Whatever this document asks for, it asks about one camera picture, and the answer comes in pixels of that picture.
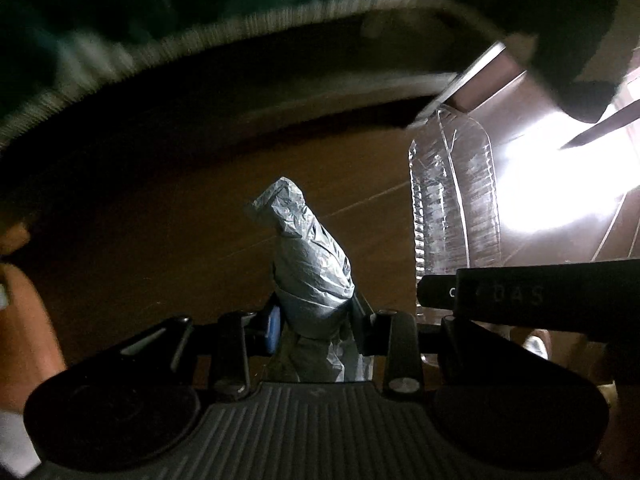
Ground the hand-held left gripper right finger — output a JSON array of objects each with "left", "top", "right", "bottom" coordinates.
[{"left": 347, "top": 297, "right": 527, "bottom": 397}]

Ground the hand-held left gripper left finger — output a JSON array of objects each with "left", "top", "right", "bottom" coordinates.
[{"left": 116, "top": 301, "right": 283, "bottom": 402}]

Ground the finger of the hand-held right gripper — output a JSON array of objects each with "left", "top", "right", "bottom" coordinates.
[{"left": 416, "top": 274, "right": 458, "bottom": 312}]

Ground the grey plastic bag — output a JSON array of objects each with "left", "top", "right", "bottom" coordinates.
[{"left": 244, "top": 176, "right": 375, "bottom": 385}]

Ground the clear plastic bottle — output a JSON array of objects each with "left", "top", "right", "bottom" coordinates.
[{"left": 407, "top": 107, "right": 503, "bottom": 323}]

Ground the person's right hand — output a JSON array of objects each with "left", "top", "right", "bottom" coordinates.
[{"left": 520, "top": 329, "right": 618, "bottom": 391}]

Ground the person's bare leg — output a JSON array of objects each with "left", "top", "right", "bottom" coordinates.
[{"left": 0, "top": 217, "right": 68, "bottom": 413}]

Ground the dark green knit sleeve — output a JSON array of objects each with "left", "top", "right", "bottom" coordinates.
[{"left": 0, "top": 0, "right": 506, "bottom": 153}]

